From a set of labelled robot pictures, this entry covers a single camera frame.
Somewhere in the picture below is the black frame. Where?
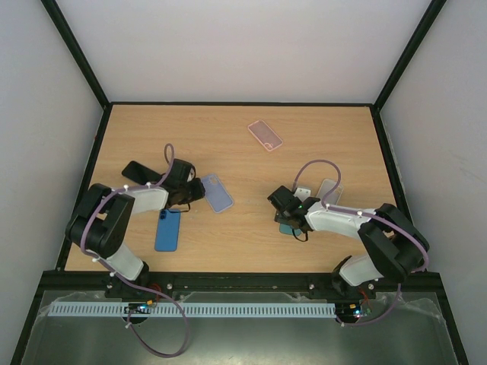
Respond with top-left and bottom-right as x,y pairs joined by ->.
0,0 -> 487,365

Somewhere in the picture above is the black phone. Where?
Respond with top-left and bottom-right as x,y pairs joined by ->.
122,160 -> 162,185

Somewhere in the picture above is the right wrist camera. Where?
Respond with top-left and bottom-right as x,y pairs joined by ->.
294,186 -> 311,202

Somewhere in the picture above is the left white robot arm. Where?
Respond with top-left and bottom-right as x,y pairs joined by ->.
65,159 -> 205,299

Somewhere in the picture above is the light blue cable duct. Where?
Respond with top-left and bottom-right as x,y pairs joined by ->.
48,302 -> 336,319

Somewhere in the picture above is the pink phone case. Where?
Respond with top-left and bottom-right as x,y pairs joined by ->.
247,119 -> 283,152

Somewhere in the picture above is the lavender phone case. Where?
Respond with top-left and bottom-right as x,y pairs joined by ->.
201,173 -> 234,214

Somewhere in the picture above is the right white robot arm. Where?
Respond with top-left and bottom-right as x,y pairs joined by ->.
268,186 -> 429,298

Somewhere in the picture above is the blue phone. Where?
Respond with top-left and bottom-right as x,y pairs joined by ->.
154,209 -> 181,252

